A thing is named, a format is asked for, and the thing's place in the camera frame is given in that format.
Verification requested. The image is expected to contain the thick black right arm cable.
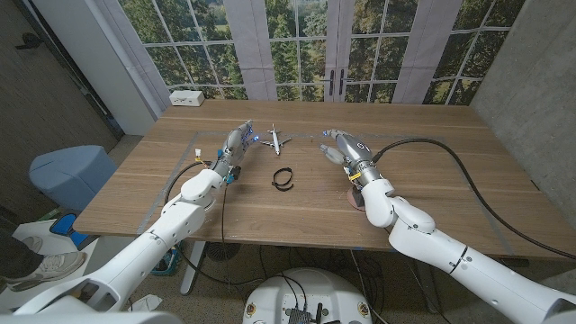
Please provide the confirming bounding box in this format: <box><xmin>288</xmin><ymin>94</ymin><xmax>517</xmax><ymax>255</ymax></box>
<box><xmin>372</xmin><ymin>138</ymin><xmax>576</xmax><ymax>261</ymax></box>

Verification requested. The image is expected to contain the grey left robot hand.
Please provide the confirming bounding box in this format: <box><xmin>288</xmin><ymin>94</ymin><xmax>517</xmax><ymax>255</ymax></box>
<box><xmin>211</xmin><ymin>119</ymin><xmax>260</xmax><ymax>179</ymax></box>

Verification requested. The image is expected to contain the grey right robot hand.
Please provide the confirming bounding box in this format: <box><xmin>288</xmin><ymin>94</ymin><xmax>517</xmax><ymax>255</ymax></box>
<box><xmin>319</xmin><ymin>129</ymin><xmax>383</xmax><ymax>185</ymax></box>

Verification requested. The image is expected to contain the blue bin with toys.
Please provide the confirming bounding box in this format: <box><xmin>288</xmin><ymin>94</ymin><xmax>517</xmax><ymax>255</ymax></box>
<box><xmin>150</xmin><ymin>247</ymin><xmax>184</xmax><ymax>276</ymax></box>

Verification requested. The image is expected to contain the white toy airplane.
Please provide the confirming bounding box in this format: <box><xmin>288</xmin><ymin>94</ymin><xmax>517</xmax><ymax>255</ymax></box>
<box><xmin>259</xmin><ymin>123</ymin><xmax>293</xmax><ymax>157</ymax></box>

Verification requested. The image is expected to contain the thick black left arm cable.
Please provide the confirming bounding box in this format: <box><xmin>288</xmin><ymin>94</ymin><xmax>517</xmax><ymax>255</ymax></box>
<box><xmin>162</xmin><ymin>160</ymin><xmax>212</xmax><ymax>206</ymax></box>

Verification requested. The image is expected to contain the grey sneaker with white sole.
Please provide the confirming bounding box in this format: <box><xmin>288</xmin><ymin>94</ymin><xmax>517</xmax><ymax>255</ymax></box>
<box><xmin>4</xmin><ymin>250</ymin><xmax>87</xmax><ymax>292</ymax></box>

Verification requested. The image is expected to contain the crumpled white paper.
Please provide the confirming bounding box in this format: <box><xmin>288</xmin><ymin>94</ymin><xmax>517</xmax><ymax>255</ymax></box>
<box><xmin>130</xmin><ymin>294</ymin><xmax>164</xmax><ymax>313</ymax></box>

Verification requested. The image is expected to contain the white robot torso base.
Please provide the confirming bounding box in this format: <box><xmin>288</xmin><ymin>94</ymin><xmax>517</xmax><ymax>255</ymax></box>
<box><xmin>241</xmin><ymin>267</ymin><xmax>374</xmax><ymax>324</ymax></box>

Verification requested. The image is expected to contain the person's dark trouser leg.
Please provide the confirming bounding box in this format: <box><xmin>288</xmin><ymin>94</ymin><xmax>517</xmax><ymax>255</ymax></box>
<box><xmin>0</xmin><ymin>227</ymin><xmax>45</xmax><ymax>280</ymax></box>

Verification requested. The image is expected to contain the blue-grey upholstered stool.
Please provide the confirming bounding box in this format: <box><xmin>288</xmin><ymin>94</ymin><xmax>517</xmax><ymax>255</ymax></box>
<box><xmin>29</xmin><ymin>144</ymin><xmax>119</xmax><ymax>212</ymax></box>

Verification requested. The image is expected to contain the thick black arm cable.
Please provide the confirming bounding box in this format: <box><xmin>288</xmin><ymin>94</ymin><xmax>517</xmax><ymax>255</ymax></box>
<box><xmin>372</xmin><ymin>138</ymin><xmax>576</xmax><ymax>261</ymax></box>
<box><xmin>162</xmin><ymin>160</ymin><xmax>212</xmax><ymax>206</ymax></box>

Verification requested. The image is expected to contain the white table leg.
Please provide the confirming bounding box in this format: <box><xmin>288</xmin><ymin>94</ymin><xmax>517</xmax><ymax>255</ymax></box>
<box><xmin>179</xmin><ymin>240</ymin><xmax>208</xmax><ymax>297</ymax></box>

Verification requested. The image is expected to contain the printed window forest backdrop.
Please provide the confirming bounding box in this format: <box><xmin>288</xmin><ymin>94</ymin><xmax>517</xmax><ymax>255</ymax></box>
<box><xmin>94</xmin><ymin>0</ymin><xmax>527</xmax><ymax>107</ymax></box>

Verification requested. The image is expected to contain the pink round coaster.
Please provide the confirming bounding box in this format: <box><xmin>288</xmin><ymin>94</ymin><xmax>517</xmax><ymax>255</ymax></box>
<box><xmin>346</xmin><ymin>187</ymin><xmax>366</xmax><ymax>212</ymax></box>

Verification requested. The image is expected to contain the black door handle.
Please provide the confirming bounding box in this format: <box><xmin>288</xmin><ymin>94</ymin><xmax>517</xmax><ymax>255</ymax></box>
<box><xmin>14</xmin><ymin>31</ymin><xmax>42</xmax><ymax>50</ymax></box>

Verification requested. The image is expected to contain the black round floor fan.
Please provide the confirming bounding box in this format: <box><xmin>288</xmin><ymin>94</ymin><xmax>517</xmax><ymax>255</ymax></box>
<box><xmin>205</xmin><ymin>241</ymin><xmax>242</xmax><ymax>262</ymax></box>

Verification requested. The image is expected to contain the white rectangular box device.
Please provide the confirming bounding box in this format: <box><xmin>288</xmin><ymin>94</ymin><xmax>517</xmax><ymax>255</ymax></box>
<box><xmin>168</xmin><ymin>89</ymin><xmax>205</xmax><ymax>108</ymax></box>

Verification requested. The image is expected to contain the grey table leg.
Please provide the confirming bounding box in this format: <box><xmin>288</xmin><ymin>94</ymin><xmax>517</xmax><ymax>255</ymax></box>
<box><xmin>411</xmin><ymin>260</ymin><xmax>442</xmax><ymax>315</ymax></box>

